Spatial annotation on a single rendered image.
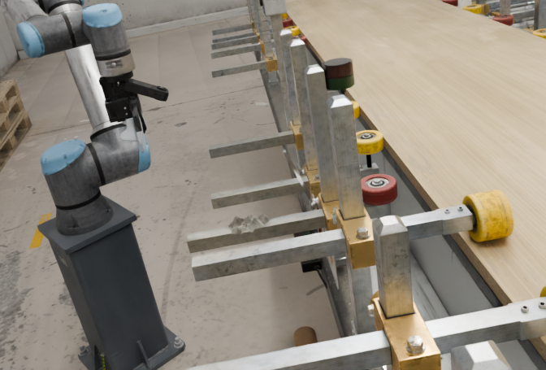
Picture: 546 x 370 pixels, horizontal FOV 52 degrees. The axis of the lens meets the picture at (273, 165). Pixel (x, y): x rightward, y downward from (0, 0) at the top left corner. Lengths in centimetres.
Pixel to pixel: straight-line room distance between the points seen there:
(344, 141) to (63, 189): 119
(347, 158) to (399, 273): 25
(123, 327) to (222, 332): 40
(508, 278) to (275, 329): 142
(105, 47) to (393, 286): 98
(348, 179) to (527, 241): 31
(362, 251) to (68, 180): 119
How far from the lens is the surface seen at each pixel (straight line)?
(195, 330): 232
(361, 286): 102
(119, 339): 212
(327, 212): 116
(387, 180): 119
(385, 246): 67
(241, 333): 225
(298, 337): 207
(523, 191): 115
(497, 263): 95
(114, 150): 188
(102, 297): 201
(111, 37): 144
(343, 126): 87
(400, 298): 72
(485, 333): 75
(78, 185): 188
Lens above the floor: 146
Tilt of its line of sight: 25 degrees down
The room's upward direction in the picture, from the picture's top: 10 degrees counter-clockwise
